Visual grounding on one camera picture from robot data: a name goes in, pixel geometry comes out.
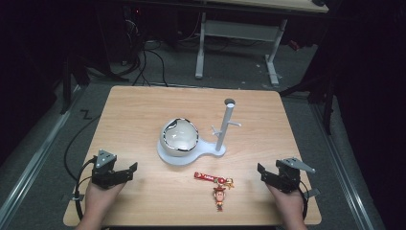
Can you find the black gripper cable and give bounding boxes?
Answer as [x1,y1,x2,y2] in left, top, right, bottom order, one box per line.
[63,114,102,222]
[298,179,310,221]

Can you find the person's right hand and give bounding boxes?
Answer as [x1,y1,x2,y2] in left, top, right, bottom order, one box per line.
[266,183,306,223]

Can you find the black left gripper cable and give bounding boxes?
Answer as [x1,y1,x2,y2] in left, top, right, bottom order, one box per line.
[63,114,102,222]

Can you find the wooden desk top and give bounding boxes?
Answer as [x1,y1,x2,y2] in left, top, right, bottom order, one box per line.
[204,0,329,14]

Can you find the aluminium floor rail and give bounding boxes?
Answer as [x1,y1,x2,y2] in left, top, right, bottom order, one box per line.
[309,102,375,230]
[0,84,84,224]

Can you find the black metal stand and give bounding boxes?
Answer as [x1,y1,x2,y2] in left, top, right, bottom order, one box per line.
[58,52,130,115]
[279,41,339,135]

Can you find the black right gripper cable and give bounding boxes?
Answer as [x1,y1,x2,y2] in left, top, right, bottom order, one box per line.
[298,179,310,221]

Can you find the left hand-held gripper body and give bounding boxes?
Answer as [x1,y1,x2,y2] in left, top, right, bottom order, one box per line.
[91,149,134,190]

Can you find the person's left hand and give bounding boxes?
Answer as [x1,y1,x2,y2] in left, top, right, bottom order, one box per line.
[83,180,126,222]

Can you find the white stand with pegs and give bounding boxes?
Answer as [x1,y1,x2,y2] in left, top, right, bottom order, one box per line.
[156,98,242,167]

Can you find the cowboy figure keychain red strap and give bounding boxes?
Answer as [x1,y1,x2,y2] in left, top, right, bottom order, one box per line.
[193,171,236,213]

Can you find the black floor cables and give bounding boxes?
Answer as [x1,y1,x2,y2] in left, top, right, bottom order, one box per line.
[111,18,205,88]

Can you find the white ceramic bowl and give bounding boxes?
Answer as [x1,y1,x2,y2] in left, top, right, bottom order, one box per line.
[159,117,200,158]

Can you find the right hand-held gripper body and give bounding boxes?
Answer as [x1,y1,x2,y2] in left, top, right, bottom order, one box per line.
[275,156,317,195]

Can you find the dark computer tower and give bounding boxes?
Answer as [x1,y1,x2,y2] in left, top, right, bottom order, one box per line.
[106,4,143,65]

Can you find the white metal desk frame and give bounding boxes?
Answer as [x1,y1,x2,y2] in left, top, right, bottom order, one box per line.
[194,9,290,86]

